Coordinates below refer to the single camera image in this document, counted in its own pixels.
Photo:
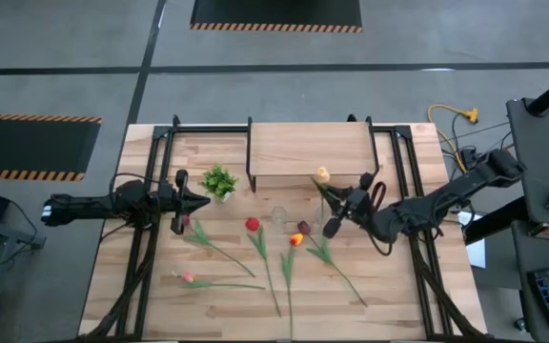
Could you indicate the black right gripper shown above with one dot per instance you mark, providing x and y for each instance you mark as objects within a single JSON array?
[{"x": 359, "y": 200}]

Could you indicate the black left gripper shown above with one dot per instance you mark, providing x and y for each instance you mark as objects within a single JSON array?
[{"x": 181, "y": 200}]

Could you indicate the peach artificial tulip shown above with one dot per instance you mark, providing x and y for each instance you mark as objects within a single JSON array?
[{"x": 322, "y": 175}]

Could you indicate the dark pink artificial tulip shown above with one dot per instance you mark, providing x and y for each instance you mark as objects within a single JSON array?
[{"x": 201, "y": 233}]

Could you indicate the maroon artificial tulip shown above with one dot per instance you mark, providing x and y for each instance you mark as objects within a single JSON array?
[{"x": 304, "y": 227}]

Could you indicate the orange yellow artificial tulip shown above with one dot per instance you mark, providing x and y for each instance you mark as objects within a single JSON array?
[{"x": 296, "y": 239}]

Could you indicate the red artificial tulip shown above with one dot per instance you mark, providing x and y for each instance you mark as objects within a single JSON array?
[{"x": 252, "y": 224}]

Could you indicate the clear glass vase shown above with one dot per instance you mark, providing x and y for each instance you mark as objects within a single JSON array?
[{"x": 279, "y": 215}]

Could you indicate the light pink artificial tulip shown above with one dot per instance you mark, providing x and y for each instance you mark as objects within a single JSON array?
[{"x": 188, "y": 276}]

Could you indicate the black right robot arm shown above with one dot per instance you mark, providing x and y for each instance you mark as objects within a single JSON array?
[{"x": 446, "y": 202}]

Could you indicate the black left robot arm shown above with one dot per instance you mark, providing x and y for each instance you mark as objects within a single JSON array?
[{"x": 84, "y": 207}]

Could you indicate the wooden shelf with black legs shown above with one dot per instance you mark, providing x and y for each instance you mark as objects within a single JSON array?
[{"x": 310, "y": 147}]

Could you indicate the small green potted plant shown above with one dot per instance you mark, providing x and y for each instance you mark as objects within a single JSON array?
[{"x": 218, "y": 182}]

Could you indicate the black hazard-striped floor mat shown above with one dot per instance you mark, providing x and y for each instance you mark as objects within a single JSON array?
[
  {"x": 277, "y": 12},
  {"x": 26, "y": 147}
]

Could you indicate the black desk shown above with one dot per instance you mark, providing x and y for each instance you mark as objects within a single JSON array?
[{"x": 548, "y": 157}]

